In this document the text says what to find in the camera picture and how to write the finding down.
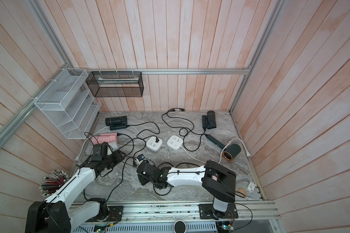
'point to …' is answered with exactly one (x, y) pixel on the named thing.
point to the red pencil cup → (50, 183)
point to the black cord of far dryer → (203, 132)
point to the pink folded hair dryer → (105, 137)
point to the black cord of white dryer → (122, 178)
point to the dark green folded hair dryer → (117, 123)
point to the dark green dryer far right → (208, 121)
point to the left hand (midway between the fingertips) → (123, 157)
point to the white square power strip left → (152, 145)
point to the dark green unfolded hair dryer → (230, 150)
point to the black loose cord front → (173, 166)
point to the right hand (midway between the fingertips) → (140, 173)
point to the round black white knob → (180, 226)
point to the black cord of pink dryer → (119, 134)
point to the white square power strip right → (174, 142)
